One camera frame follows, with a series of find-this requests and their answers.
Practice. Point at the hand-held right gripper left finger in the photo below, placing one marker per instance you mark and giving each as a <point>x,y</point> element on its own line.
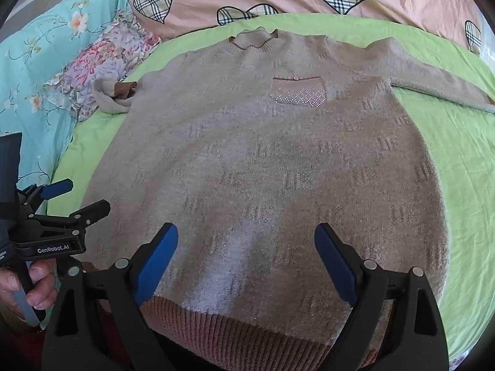
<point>156,266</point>

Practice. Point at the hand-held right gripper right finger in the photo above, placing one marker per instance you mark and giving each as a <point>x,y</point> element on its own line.
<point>336,266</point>

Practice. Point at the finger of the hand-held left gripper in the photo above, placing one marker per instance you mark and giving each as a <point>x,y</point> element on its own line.
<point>58,188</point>
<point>92,208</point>

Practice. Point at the beige knit sweater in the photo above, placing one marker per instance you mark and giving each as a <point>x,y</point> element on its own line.
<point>251,162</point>

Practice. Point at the person's left hand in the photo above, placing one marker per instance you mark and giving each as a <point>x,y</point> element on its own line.
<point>42,278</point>

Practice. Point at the teal floral blanket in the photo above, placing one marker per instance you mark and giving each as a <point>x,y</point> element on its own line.
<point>34,65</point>

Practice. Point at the floral ruffled pillow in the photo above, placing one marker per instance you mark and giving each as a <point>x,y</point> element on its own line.
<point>104,62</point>

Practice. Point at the green bed sheet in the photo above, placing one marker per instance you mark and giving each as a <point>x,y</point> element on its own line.
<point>456,150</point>

